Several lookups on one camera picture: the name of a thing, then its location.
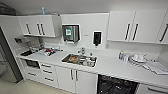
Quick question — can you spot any black wall soap dispenser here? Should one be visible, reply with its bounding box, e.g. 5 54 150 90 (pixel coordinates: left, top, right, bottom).
92 30 103 47

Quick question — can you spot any white drawer front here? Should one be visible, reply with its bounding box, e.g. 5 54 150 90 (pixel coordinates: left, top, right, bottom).
39 67 56 76
136 83 168 94
39 61 56 70
24 68 42 81
40 73 57 88

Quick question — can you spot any chrome faucet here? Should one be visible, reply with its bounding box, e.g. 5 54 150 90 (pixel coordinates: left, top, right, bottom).
78 47 87 56

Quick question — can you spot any stainless steel dishwasher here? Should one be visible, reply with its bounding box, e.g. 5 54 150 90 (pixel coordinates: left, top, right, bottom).
97 73 139 94

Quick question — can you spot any built-in black microwave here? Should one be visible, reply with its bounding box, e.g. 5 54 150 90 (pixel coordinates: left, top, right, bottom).
23 59 41 70

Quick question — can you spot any brown bowl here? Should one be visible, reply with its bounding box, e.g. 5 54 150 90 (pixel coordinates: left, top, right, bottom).
69 56 80 64

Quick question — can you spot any clear small bottle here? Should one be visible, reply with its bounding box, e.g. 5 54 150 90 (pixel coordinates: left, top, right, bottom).
123 53 129 63

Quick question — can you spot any blue spray bottle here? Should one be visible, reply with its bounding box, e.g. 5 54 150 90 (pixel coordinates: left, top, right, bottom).
40 7 47 16

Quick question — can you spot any teal dispenser sticker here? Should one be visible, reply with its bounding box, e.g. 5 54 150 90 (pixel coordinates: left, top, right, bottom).
65 27 73 36

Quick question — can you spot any stainless steel sink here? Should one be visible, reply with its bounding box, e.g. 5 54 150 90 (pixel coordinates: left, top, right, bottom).
61 53 99 68

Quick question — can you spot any steel paper towel dispenser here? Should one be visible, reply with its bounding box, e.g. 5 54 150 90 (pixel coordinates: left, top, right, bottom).
61 23 81 45

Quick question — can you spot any white base cabinet door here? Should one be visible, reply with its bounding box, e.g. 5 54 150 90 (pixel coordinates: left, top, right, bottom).
73 69 99 94
55 65 76 93

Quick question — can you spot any stainless steel refrigerator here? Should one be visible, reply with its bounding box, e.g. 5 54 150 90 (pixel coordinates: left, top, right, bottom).
0 26 24 84

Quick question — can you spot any black cabinet bar handle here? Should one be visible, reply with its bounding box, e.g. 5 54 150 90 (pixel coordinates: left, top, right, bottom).
25 23 32 35
131 22 140 42
40 22 46 36
124 22 132 41
36 22 42 36
159 23 168 43

